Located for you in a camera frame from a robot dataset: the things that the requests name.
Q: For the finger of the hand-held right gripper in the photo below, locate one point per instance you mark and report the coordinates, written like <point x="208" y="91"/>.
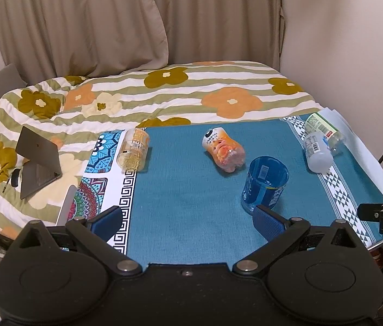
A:
<point x="368" y="212"/>

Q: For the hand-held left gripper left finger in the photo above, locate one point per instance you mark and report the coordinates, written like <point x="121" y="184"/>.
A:
<point x="106" y="220"/>

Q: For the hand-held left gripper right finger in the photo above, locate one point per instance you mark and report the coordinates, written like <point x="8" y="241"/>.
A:
<point x="268" y="224"/>

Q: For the blue transparent cup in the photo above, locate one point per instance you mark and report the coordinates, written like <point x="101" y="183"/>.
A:
<point x="265" y="185"/>

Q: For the white sheet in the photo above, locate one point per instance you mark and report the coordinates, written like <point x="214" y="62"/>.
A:
<point x="359" y="146"/>

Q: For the yellow labelled clear bottle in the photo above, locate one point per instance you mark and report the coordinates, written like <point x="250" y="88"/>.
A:
<point x="133" y="150"/>

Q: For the clear bottle with white label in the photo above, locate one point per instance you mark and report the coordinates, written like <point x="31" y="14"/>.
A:
<point x="317" y="154"/>

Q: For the teal patterned tablecloth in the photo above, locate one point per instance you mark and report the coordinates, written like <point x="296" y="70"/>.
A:
<point x="184" y="193"/>

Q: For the orange plastic bottle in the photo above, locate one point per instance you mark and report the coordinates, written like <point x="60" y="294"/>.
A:
<point x="223" y="152"/>

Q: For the grey open laptop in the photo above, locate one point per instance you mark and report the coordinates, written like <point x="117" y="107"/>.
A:
<point x="38" y="163"/>

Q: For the clear bottle with green label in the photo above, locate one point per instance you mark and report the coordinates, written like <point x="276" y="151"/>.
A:
<point x="323" y="129"/>

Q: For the black computer mouse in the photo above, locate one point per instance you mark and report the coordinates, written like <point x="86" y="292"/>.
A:
<point x="15" y="177"/>

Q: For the floral striped blanket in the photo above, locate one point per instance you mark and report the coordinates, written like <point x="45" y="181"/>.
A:
<point x="177" y="91"/>

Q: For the beige curtain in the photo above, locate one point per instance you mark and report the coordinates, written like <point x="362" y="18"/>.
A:
<point x="76" y="23"/>

